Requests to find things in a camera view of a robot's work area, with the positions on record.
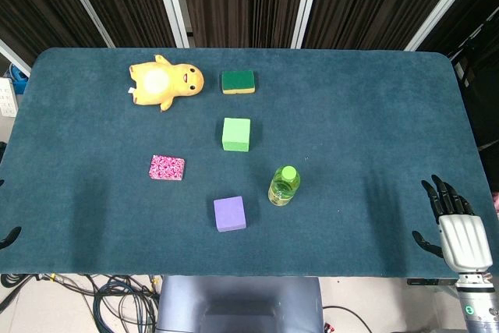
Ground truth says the black and silver right hand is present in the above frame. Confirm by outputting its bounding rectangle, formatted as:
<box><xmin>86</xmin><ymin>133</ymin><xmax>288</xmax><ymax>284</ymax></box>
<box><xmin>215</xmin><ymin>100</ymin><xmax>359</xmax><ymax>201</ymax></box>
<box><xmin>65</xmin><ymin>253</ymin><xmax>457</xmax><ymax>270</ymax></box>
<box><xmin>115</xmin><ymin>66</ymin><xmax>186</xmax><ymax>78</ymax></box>
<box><xmin>412</xmin><ymin>174</ymin><xmax>494</xmax><ymax>274</ymax></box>

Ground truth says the black and silver left hand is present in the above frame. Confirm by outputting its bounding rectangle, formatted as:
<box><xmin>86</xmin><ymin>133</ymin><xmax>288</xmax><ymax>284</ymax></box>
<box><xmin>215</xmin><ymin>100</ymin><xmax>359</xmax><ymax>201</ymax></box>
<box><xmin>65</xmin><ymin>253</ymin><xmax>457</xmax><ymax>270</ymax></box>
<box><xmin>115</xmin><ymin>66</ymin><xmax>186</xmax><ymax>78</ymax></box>
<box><xmin>0</xmin><ymin>179</ymin><xmax>23</xmax><ymax>250</ymax></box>

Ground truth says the white power strip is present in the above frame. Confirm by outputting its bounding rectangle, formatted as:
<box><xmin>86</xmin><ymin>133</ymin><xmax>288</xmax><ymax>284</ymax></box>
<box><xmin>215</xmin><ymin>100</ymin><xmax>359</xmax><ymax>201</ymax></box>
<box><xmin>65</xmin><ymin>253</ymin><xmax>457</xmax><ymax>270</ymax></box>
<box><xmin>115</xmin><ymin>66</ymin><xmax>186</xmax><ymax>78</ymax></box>
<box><xmin>0</xmin><ymin>77</ymin><xmax>17</xmax><ymax>117</ymax></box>

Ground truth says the blue felt table mat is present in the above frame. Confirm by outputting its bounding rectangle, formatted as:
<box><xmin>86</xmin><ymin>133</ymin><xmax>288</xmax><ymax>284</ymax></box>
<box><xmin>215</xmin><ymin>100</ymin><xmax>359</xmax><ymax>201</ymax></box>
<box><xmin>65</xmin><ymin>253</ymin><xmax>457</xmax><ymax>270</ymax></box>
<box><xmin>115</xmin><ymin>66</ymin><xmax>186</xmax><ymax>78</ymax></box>
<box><xmin>0</xmin><ymin>47</ymin><xmax>498</xmax><ymax>279</ymax></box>

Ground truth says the green tea bottle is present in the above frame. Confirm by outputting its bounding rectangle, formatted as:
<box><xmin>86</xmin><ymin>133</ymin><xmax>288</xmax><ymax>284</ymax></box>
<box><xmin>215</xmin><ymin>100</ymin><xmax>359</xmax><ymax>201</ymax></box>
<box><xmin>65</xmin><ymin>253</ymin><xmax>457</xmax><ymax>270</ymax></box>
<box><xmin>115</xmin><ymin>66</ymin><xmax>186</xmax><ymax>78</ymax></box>
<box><xmin>267</xmin><ymin>165</ymin><xmax>302</xmax><ymax>207</ymax></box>

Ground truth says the purple foam cube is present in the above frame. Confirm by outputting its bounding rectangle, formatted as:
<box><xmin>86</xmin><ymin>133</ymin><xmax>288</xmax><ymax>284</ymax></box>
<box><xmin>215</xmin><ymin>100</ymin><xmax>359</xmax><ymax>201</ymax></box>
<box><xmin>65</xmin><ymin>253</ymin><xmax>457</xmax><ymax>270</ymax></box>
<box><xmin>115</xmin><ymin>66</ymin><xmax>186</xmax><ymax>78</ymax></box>
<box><xmin>213</xmin><ymin>195</ymin><xmax>247</xmax><ymax>233</ymax></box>

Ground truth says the yellow plush toy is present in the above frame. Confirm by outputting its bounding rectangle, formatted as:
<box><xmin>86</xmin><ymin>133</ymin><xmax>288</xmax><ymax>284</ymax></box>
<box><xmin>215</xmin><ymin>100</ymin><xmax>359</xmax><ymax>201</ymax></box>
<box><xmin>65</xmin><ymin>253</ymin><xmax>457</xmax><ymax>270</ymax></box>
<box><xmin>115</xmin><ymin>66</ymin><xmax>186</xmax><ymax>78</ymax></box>
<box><xmin>128</xmin><ymin>54</ymin><xmax>205</xmax><ymax>112</ymax></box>

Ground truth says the grey robot torso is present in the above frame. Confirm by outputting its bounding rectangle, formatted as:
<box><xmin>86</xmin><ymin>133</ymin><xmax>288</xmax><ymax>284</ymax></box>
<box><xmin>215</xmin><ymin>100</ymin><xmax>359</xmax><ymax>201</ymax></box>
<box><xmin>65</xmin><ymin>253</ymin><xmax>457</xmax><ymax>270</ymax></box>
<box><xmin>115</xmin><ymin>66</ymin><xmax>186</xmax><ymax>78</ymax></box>
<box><xmin>155</xmin><ymin>276</ymin><xmax>324</xmax><ymax>333</ymax></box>

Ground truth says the green foam cube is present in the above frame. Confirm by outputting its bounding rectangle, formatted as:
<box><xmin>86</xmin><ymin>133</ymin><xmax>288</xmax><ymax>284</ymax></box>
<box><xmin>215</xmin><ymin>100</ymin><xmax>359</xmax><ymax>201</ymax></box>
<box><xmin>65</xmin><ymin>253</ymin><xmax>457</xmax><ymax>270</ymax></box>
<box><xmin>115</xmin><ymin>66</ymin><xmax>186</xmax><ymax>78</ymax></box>
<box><xmin>221</xmin><ymin>117</ymin><xmax>252</xmax><ymax>153</ymax></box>

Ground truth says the green and yellow sponge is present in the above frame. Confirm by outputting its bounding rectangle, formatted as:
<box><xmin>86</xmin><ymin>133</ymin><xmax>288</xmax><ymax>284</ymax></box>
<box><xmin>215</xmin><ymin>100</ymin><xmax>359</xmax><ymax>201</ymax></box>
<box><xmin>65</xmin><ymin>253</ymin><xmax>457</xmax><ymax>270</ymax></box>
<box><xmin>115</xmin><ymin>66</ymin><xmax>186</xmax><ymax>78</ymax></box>
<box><xmin>221</xmin><ymin>70</ymin><xmax>257</xmax><ymax>95</ymax></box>

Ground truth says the black floor cable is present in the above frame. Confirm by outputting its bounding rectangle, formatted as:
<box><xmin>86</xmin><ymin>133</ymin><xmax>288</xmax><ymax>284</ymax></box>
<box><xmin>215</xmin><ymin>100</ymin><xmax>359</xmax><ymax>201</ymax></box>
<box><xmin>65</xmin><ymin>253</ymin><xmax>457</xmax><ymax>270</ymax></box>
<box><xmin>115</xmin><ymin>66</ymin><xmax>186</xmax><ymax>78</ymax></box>
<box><xmin>0</xmin><ymin>273</ymin><xmax>27</xmax><ymax>290</ymax></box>
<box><xmin>87</xmin><ymin>275</ymin><xmax>161</xmax><ymax>333</ymax></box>

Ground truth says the white partition post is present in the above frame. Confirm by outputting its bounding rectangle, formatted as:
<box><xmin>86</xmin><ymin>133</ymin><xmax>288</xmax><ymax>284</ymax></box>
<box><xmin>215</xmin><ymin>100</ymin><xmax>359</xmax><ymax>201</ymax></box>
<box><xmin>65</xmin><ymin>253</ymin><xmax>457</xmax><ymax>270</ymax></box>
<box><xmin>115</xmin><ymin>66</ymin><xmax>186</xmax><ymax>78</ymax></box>
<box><xmin>54</xmin><ymin>0</ymin><xmax>116</xmax><ymax>48</ymax></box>
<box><xmin>151</xmin><ymin>0</ymin><xmax>190</xmax><ymax>48</ymax></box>
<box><xmin>290</xmin><ymin>0</ymin><xmax>324</xmax><ymax>49</ymax></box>
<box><xmin>0</xmin><ymin>38</ymin><xmax>32</xmax><ymax>76</ymax></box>
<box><xmin>405</xmin><ymin>0</ymin><xmax>479</xmax><ymax>51</ymax></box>

